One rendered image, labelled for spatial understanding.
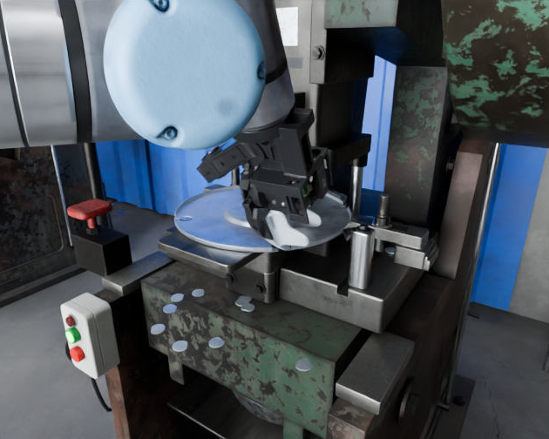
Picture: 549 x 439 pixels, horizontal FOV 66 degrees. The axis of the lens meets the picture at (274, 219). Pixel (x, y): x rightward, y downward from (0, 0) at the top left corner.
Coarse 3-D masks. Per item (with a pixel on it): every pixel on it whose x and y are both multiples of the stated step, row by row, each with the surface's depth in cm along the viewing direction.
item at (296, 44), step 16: (288, 0) 61; (304, 0) 59; (288, 16) 61; (304, 16) 60; (288, 32) 62; (304, 32) 61; (288, 48) 63; (304, 48) 62; (288, 64) 64; (304, 64) 63; (304, 80) 63; (352, 80) 71; (304, 96) 64; (320, 96) 63; (336, 96) 67; (352, 96) 72; (320, 112) 64; (336, 112) 69; (352, 112) 74; (320, 128) 65; (336, 128) 70; (320, 144) 66
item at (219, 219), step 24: (216, 192) 80; (240, 192) 80; (192, 216) 69; (216, 216) 69; (240, 216) 67; (336, 216) 69; (216, 240) 60; (240, 240) 60; (264, 240) 60; (312, 240) 60
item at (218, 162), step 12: (228, 144) 49; (240, 144) 45; (204, 156) 53; (216, 156) 48; (228, 156) 47; (240, 156) 46; (252, 156) 45; (204, 168) 51; (216, 168) 50; (228, 168) 49
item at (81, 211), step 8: (88, 200) 83; (96, 200) 83; (104, 200) 83; (72, 208) 79; (80, 208) 79; (88, 208) 79; (96, 208) 79; (104, 208) 80; (72, 216) 78; (80, 216) 77; (88, 216) 77; (96, 216) 79; (88, 224) 81; (96, 224) 81
